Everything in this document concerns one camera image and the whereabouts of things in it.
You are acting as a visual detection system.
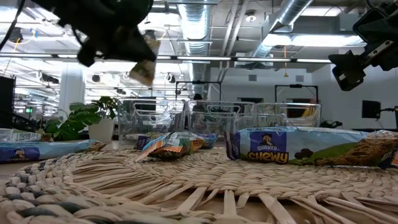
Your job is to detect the person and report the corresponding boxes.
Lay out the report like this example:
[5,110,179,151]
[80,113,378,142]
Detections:
[192,93,206,113]

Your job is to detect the white column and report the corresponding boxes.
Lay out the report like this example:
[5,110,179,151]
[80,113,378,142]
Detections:
[58,62,85,116]

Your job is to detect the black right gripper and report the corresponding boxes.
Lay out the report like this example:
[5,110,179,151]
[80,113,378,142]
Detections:
[328,4,398,91]

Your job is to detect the round woven straw placemat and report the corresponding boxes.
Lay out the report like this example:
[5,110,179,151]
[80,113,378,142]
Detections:
[0,146,398,224]

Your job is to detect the black background panel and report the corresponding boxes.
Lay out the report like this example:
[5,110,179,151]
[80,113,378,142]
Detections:
[0,76,16,129]

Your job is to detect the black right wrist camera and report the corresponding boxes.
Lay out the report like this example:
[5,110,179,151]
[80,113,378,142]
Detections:
[353,7,382,44]

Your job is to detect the black background metal frame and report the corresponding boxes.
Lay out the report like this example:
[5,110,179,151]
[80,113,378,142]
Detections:
[175,80,223,102]
[274,83,320,104]

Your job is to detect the clear plastic bin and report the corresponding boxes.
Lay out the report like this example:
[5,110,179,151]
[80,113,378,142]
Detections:
[117,98,187,146]
[253,102,322,129]
[186,100,256,147]

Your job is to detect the potted green plant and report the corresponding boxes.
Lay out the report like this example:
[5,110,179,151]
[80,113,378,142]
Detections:
[35,95,121,143]

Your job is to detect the long ceiling light strip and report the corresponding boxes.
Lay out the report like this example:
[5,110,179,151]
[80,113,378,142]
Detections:
[0,53,332,64]

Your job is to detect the black monitor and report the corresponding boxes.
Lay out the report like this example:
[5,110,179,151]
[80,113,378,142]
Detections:
[361,100,382,119]

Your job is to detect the round silver air duct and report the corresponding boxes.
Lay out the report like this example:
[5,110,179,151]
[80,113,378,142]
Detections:
[177,0,214,99]

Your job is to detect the yellow background object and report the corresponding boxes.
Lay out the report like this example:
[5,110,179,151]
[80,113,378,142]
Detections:
[300,105,315,118]

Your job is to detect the slanted silver air duct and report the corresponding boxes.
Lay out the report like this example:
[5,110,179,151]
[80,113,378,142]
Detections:
[248,0,313,58]

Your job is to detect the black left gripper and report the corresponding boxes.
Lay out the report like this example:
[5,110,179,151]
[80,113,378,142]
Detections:
[30,0,157,68]

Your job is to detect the blue purple granola bar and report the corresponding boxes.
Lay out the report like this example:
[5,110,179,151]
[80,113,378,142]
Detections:
[133,133,219,151]

